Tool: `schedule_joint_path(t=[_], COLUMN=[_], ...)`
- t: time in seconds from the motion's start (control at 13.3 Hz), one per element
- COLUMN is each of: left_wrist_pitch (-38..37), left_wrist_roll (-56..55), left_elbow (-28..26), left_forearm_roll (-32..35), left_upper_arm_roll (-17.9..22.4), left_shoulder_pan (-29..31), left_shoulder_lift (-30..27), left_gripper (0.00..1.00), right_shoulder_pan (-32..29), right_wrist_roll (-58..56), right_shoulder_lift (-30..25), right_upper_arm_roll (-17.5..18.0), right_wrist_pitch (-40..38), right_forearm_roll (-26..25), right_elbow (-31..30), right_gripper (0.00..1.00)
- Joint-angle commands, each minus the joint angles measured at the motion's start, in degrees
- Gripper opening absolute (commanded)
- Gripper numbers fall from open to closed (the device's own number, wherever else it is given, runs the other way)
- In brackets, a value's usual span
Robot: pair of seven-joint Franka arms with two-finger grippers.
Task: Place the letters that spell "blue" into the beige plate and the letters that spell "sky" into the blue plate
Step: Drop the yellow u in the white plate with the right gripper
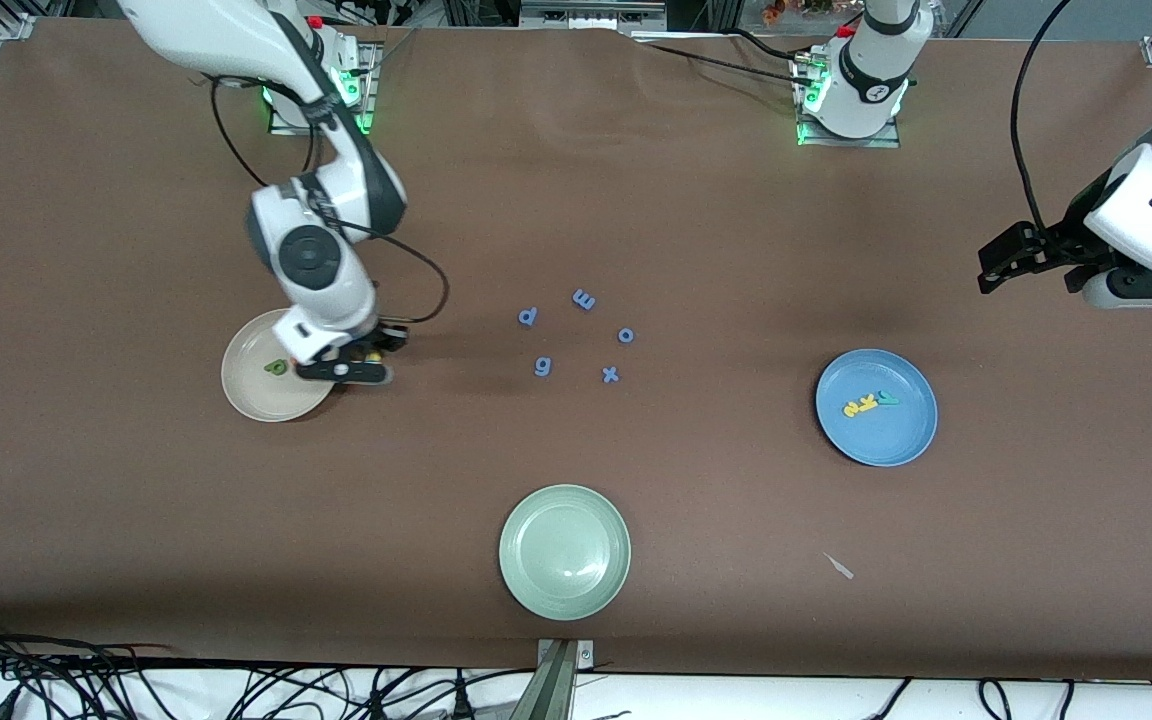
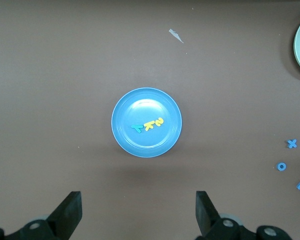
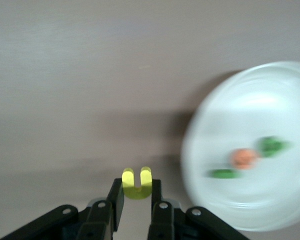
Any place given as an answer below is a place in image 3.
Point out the yellow foam letter u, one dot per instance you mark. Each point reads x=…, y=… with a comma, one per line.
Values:
x=136, y=193

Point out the green foam letter stick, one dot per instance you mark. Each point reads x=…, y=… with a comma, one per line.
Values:
x=225, y=173

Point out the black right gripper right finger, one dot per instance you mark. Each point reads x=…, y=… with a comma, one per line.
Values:
x=157, y=195

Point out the beige brown round plate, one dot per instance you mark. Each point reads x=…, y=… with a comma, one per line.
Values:
x=265, y=105

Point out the orange foam letter e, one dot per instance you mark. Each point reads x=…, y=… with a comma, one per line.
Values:
x=245, y=158

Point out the green foam letter p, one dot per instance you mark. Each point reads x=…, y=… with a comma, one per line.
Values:
x=271, y=147

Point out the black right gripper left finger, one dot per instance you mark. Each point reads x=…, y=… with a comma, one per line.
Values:
x=115, y=200

